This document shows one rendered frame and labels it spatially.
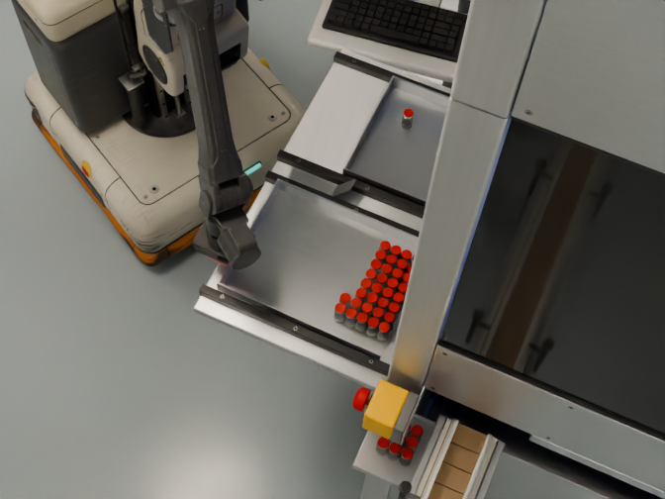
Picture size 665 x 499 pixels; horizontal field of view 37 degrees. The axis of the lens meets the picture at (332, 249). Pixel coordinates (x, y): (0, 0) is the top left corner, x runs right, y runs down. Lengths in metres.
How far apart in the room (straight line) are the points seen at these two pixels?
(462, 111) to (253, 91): 1.92
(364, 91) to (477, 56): 1.22
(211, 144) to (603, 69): 0.86
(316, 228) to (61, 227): 1.25
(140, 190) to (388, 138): 0.90
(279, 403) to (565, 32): 2.00
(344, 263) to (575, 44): 1.11
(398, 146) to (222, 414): 1.02
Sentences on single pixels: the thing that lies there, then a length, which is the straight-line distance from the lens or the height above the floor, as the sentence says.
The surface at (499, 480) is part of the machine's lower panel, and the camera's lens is 2.01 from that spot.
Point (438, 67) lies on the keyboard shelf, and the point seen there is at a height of 0.80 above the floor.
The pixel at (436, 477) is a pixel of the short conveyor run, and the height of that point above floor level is 0.93.
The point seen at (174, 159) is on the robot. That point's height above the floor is 0.28.
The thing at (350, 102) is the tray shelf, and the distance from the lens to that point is 2.15.
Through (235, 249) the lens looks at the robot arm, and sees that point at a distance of 1.72.
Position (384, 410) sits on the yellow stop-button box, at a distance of 1.68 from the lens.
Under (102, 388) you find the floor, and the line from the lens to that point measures 2.83.
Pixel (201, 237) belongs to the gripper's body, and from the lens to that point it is 1.85.
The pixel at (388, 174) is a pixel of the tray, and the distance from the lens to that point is 2.05.
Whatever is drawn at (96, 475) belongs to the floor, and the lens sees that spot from 2.76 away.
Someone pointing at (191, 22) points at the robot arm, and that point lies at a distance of 1.58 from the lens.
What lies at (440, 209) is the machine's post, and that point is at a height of 1.59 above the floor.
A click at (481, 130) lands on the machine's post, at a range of 1.05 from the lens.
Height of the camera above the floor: 2.62
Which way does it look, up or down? 62 degrees down
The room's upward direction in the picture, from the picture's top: 4 degrees clockwise
